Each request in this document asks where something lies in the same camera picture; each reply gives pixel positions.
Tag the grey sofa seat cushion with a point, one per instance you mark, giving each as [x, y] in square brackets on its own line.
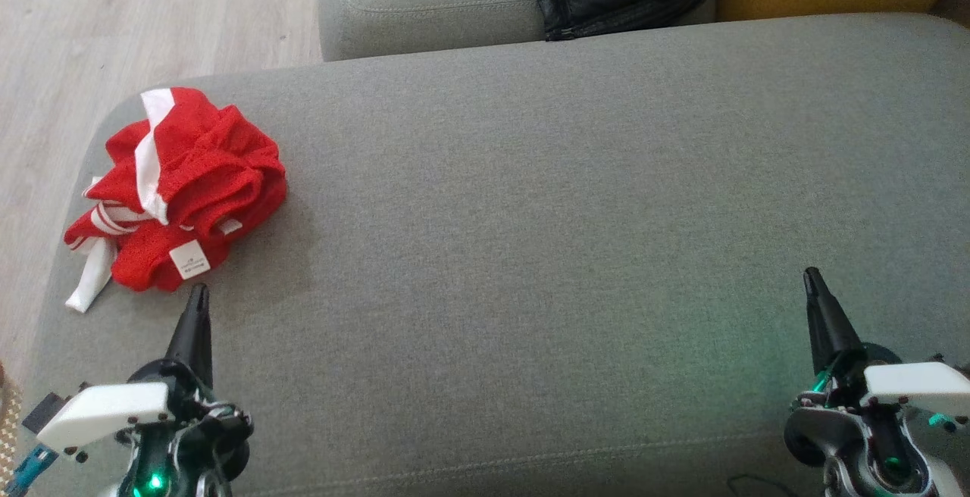
[424, 4]

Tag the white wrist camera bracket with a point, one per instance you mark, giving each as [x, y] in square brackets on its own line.
[98, 414]
[917, 387]

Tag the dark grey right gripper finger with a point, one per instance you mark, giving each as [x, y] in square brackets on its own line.
[830, 323]

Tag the red and white garment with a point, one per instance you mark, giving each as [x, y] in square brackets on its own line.
[220, 164]

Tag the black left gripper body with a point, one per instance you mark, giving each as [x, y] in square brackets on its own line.
[204, 436]

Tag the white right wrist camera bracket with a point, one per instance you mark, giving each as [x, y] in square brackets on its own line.
[917, 387]

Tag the black grey right gripper body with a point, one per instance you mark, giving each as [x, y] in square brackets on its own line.
[856, 444]

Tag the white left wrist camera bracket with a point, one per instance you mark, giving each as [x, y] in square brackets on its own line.
[98, 414]

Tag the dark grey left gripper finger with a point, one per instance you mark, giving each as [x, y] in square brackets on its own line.
[193, 330]

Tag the grey fabric ottoman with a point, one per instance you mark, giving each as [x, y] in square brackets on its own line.
[530, 254]

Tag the woven laundry basket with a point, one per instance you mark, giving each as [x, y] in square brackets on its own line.
[7, 421]

